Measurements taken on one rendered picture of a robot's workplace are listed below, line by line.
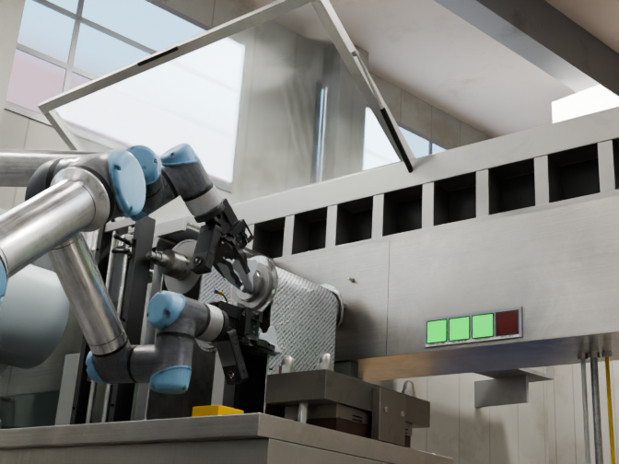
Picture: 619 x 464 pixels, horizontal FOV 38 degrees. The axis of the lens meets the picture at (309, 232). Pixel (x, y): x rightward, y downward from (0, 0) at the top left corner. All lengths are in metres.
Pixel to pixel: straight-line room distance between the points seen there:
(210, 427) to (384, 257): 0.81
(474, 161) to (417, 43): 5.16
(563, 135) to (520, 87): 5.87
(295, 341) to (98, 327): 0.51
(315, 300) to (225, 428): 0.61
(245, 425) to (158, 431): 0.22
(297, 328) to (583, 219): 0.68
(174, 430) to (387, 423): 0.49
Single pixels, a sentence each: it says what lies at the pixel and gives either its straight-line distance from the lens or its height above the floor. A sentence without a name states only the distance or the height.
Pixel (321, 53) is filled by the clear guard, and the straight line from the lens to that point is 2.29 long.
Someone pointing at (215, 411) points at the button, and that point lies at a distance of 1.69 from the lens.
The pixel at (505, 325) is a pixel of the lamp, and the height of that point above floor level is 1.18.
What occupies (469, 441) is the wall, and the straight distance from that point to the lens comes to 7.72.
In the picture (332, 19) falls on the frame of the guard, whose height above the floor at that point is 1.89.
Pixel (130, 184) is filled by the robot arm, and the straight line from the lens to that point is 1.57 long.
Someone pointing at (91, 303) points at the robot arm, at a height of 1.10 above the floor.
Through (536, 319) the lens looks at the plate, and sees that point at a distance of 2.02.
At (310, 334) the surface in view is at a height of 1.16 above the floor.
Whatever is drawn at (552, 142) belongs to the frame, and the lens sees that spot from 2.15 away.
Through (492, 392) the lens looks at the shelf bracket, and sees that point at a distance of 7.72.
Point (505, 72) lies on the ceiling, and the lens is 7.77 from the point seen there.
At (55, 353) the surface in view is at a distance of 2.90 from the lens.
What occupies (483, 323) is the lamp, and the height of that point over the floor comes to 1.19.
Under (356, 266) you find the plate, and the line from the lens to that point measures 2.32.
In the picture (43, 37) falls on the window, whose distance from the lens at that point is 5.90.
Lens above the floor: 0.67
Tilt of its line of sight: 20 degrees up
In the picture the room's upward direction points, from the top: 4 degrees clockwise
